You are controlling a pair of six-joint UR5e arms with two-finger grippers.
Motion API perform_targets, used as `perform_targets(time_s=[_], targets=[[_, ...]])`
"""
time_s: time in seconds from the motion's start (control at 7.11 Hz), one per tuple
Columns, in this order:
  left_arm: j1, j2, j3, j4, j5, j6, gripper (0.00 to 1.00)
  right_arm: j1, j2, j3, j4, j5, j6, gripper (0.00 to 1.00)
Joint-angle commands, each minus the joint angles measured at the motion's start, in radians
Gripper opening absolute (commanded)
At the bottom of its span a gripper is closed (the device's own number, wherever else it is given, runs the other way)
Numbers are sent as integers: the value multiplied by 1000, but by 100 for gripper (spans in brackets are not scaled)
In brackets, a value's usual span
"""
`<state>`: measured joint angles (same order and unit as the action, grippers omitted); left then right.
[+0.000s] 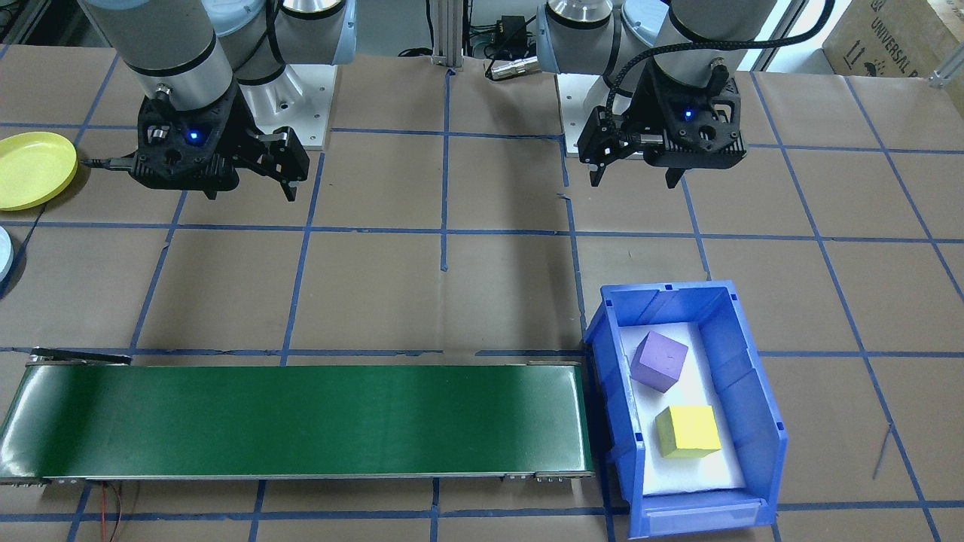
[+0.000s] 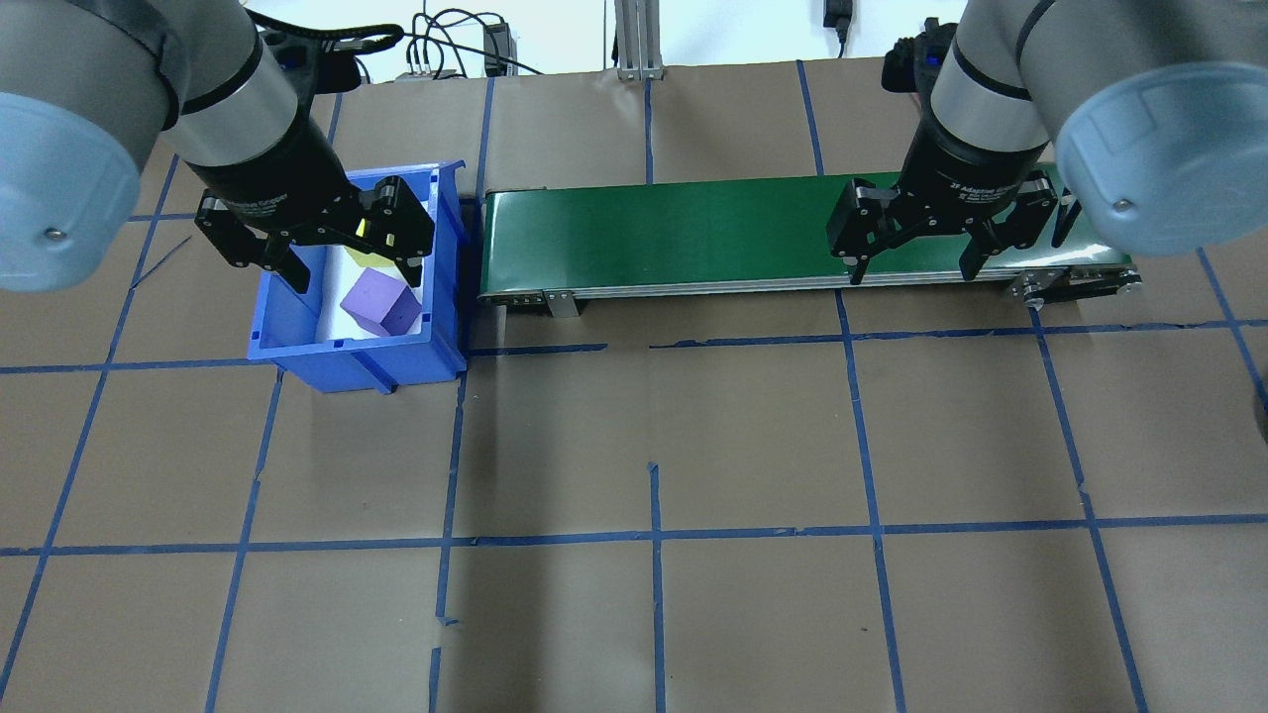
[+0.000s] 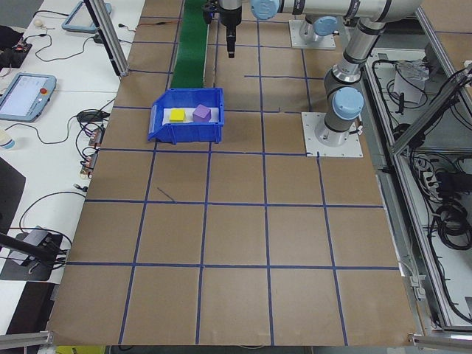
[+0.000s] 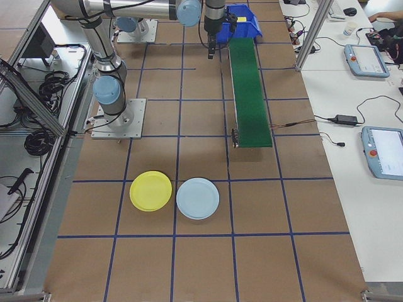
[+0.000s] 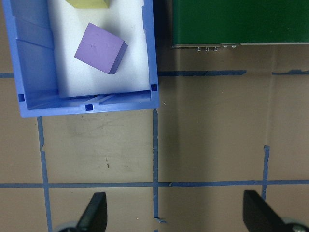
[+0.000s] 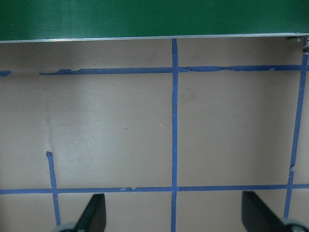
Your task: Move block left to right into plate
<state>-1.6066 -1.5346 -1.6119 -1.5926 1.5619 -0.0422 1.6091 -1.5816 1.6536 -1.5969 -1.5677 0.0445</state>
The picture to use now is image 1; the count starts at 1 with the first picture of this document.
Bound purple foam block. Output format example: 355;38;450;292
630;330;690;394

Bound yellow foam block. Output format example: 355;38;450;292
654;405;722;458

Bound yellow plate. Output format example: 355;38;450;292
0;132;78;212

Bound black power adapter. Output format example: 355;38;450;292
497;15;528;49

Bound green conveyor belt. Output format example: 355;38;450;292
0;348;596;486

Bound cardboard box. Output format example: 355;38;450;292
821;0;964;80

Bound blue plastic storage bin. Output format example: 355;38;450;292
584;280;788;540

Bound white foam pad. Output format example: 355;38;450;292
618;321;746;496

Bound white square base plate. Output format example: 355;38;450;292
237;64;337;150
556;74;656;159

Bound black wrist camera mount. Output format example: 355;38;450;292
128;83;246;200
642;59;748;170

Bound grey metal frame bars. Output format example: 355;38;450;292
0;0;82;46

